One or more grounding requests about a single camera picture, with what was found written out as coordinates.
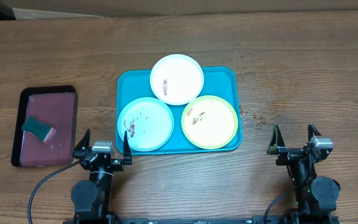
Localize yellow-green dirty plate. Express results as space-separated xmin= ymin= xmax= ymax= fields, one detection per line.
xmin=181 ymin=95 xmax=239 ymax=150

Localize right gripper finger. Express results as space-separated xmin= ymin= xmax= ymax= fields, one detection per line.
xmin=267 ymin=123 xmax=285 ymax=155
xmin=308 ymin=123 xmax=321 ymax=141

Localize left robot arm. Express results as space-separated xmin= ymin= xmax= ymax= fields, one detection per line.
xmin=71 ymin=130 xmax=132 ymax=224

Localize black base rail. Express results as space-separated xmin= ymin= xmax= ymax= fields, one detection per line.
xmin=63 ymin=214 xmax=340 ymax=224

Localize white plate with red stain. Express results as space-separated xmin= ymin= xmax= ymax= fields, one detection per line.
xmin=150 ymin=54 xmax=204 ymax=106

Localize black tray with maroon liquid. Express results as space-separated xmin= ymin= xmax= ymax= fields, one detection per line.
xmin=11 ymin=85 xmax=78 ymax=167

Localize green and pink sponge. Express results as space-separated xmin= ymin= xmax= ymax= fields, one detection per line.
xmin=21 ymin=116 xmax=56 ymax=142

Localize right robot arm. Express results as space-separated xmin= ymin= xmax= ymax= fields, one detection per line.
xmin=263 ymin=124 xmax=341 ymax=224

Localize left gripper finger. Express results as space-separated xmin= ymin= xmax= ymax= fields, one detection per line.
xmin=74 ymin=129 xmax=91 ymax=151
xmin=123 ymin=131 xmax=132 ymax=159

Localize light blue dirty plate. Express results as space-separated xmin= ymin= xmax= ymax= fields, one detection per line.
xmin=116 ymin=97 xmax=174 ymax=152

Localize brown cardboard backdrop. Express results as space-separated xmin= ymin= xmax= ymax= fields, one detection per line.
xmin=6 ymin=0 xmax=358 ymax=16

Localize teal plastic serving tray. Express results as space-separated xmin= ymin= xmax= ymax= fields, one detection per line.
xmin=116 ymin=67 xmax=240 ymax=156

